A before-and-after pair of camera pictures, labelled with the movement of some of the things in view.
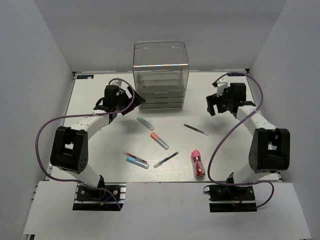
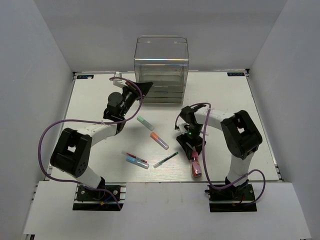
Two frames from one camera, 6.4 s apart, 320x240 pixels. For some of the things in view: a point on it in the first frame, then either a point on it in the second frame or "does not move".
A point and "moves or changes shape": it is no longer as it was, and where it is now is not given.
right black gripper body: [226, 97] → [193, 136]
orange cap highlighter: [158, 139] does not move
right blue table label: [236, 74] does not move
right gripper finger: [210, 100] → [187, 147]
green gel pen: [161, 162] does not move
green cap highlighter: [145, 122] does not move
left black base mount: [90, 198] does not move
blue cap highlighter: [137, 162] does not move
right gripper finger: [221, 106] → [198, 149]
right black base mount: [231, 198] does not move
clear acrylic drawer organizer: [160, 71] moves or changes shape
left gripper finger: [138, 99] → [144, 87]
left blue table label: [85, 76] does not move
